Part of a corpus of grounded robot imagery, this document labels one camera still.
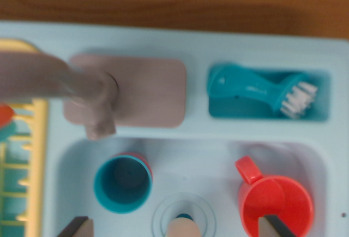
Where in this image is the teal handleless cup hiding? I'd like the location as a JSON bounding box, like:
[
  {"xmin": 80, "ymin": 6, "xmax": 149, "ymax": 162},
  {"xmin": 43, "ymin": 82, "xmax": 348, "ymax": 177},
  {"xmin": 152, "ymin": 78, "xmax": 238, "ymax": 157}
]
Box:
[{"xmin": 93, "ymin": 155, "xmax": 152, "ymax": 214}]

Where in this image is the grey toy faucet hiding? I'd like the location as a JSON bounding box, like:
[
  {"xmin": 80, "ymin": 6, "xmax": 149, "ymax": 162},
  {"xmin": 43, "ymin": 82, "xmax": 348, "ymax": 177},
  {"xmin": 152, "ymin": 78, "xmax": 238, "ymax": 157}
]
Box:
[{"xmin": 0, "ymin": 51, "xmax": 188, "ymax": 141}]

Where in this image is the teal dish brush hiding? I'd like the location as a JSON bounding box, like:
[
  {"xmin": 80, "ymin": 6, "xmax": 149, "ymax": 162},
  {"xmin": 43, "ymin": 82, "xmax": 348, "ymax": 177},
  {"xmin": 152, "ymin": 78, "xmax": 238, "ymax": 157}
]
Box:
[{"xmin": 206, "ymin": 62, "xmax": 319, "ymax": 119}]

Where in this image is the red toy mug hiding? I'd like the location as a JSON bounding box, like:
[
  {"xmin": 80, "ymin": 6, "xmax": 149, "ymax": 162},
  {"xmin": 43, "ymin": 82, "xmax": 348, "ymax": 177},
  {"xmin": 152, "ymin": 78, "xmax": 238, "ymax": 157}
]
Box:
[{"xmin": 234, "ymin": 155, "xmax": 314, "ymax": 237}]

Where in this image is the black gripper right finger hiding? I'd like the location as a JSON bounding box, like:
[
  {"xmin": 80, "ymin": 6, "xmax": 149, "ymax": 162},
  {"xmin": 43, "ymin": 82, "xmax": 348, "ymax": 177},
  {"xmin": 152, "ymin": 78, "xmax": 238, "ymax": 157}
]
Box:
[{"xmin": 258, "ymin": 214, "xmax": 305, "ymax": 237}]

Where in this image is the yellow dish rack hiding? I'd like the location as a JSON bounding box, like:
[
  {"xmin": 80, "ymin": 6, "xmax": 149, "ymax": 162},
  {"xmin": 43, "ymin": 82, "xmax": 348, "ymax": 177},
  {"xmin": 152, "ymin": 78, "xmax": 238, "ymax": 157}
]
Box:
[{"xmin": 0, "ymin": 38, "xmax": 49, "ymax": 237}]

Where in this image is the light blue toy sink unit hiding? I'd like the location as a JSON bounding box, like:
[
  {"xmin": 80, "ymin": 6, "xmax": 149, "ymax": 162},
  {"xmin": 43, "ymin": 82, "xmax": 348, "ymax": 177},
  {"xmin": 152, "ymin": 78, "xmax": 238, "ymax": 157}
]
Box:
[{"xmin": 0, "ymin": 20, "xmax": 349, "ymax": 237}]

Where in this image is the red handleless cup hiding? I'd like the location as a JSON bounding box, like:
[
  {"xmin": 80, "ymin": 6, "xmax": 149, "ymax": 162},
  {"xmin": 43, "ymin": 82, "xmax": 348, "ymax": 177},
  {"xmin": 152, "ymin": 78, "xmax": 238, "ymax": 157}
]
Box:
[{"xmin": 114, "ymin": 152, "xmax": 154, "ymax": 183}]

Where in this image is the beige toy detergent bottle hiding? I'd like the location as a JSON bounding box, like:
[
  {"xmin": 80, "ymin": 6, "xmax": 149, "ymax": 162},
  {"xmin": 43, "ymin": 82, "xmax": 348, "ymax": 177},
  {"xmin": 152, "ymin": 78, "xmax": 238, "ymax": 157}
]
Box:
[{"xmin": 165, "ymin": 218, "xmax": 201, "ymax": 237}]

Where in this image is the red toy plate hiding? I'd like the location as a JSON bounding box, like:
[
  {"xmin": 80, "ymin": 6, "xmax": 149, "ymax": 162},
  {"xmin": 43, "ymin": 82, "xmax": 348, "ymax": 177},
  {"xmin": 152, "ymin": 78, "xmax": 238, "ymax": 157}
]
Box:
[{"xmin": 0, "ymin": 103, "xmax": 14, "ymax": 128}]

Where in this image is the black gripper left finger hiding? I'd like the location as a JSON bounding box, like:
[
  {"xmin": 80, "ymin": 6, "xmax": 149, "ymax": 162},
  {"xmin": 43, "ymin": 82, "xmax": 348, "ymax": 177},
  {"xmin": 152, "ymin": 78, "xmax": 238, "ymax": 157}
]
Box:
[{"xmin": 56, "ymin": 216, "xmax": 95, "ymax": 237}]

